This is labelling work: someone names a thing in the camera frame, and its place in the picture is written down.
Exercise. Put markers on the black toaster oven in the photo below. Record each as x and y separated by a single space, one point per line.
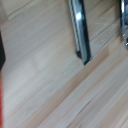
125 23

